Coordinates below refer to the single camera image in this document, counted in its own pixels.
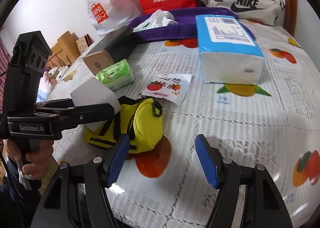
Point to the brown wooden door frame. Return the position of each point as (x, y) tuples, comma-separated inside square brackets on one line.
[(290, 16)]

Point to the white plush toy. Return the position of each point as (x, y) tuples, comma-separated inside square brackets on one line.
[(56, 74)]

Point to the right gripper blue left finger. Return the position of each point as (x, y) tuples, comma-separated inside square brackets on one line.
[(99, 174)]

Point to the green wet wipes pack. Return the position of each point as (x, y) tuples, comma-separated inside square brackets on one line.
[(117, 75)]

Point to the blue tissue pack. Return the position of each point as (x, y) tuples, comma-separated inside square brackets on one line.
[(229, 55)]

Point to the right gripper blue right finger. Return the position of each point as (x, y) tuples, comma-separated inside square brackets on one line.
[(223, 174)]

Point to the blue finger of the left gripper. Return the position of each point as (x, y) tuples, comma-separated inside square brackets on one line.
[(57, 104)]

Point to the brown patterned book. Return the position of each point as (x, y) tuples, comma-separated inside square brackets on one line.
[(83, 43)]

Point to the purple towel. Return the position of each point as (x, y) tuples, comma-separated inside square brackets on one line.
[(186, 27)]

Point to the white tomato snack packet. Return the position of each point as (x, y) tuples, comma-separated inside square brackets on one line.
[(169, 86)]

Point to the white Miniso plastic bag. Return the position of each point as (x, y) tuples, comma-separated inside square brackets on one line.
[(109, 15)]

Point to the white mesh bag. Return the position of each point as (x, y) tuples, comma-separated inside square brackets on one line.
[(162, 19)]

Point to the white sponge block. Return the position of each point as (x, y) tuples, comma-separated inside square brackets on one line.
[(94, 92)]

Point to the yellow black small pouch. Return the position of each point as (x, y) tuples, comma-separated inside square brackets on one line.
[(140, 119)]

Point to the person's left hand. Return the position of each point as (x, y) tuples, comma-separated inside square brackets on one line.
[(39, 160)]

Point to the dark green tissue box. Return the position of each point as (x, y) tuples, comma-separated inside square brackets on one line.
[(111, 49)]

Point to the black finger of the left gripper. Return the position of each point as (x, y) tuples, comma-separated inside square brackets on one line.
[(71, 117)]

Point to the wooden headboard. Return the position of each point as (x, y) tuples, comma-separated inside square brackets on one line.
[(64, 52)]

